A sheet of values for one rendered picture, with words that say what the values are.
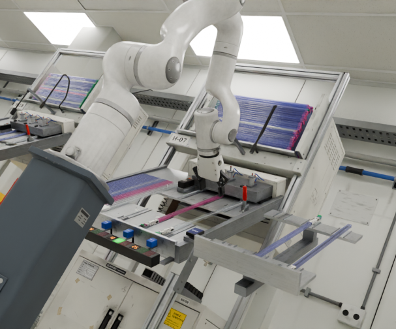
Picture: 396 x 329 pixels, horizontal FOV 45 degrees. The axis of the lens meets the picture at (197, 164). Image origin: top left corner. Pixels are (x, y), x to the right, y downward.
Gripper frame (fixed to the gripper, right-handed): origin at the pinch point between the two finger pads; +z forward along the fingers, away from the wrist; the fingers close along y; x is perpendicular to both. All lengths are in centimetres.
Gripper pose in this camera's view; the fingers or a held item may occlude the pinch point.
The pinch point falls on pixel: (211, 189)
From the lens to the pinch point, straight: 181.1
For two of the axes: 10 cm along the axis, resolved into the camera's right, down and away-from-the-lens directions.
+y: -7.6, -2.3, 6.1
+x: -6.5, 3.8, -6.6
